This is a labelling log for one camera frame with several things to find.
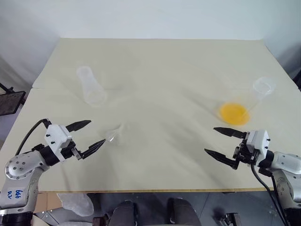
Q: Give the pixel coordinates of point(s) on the white plastic bag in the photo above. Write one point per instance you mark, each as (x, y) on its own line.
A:
(76, 203)

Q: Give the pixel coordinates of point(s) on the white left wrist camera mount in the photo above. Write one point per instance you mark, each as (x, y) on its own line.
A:
(56, 139)

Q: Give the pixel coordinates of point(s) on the black mesh rack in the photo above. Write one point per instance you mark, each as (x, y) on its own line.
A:
(10, 101)

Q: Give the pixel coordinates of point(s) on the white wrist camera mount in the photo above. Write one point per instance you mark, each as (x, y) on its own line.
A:
(258, 141)
(56, 139)

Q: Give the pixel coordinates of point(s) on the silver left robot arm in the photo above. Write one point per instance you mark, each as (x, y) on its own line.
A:
(18, 179)

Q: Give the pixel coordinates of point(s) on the small clear funnel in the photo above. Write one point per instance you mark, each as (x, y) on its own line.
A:
(114, 136)

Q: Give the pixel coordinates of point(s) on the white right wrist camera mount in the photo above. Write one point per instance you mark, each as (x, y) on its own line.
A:
(258, 141)

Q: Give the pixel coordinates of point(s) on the brown cardboard box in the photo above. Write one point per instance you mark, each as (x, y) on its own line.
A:
(48, 201)

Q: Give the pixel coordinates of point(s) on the clear plastic cup lying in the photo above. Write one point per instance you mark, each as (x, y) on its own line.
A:
(91, 89)

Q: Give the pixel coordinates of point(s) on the dark rounded shape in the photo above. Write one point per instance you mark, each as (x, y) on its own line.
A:
(124, 214)
(182, 212)

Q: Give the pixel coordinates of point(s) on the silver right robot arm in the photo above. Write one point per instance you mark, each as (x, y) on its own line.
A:
(288, 174)

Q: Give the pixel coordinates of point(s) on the clear cup with orange juice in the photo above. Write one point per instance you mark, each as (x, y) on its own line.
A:
(235, 113)

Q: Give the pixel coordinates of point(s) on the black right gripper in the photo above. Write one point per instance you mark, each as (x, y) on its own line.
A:
(245, 153)

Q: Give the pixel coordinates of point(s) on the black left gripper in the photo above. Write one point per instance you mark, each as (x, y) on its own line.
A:
(70, 153)

